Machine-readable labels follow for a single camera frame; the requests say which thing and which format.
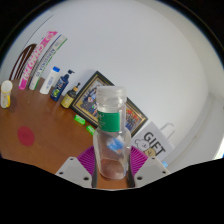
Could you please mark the clear bottle with green label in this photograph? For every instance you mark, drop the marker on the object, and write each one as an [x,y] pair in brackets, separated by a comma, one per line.
[112,156]

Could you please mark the small green pack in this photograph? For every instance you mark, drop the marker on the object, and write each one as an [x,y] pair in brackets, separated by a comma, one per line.
[90,130]
[79,119]

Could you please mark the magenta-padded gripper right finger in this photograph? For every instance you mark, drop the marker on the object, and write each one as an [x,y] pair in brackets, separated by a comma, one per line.
[150,170]

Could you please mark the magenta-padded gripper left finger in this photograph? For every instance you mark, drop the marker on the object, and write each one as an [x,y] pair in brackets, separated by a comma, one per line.
[75,170]

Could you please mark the white bottle with blue cap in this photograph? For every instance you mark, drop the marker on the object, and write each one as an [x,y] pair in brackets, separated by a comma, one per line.
[49,81]

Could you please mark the flat round red coaster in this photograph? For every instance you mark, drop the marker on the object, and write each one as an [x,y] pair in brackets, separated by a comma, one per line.
[26,136]

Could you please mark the tall white and blue tube box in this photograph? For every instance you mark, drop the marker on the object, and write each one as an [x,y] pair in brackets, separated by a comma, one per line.
[46,61]

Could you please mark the framed group photo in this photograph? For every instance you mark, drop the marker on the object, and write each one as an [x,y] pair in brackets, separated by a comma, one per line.
[85,100]

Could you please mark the white paper gift bag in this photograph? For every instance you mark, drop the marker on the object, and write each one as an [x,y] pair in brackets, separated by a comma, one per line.
[153,143]

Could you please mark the dark blue pump bottle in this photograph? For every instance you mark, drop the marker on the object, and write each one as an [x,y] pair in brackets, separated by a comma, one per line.
[60,87]

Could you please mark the tall pink tube box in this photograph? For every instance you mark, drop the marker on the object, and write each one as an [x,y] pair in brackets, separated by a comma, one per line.
[35,63]

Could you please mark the amber pump bottle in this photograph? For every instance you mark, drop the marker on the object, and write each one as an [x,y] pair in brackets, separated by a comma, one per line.
[69,99]

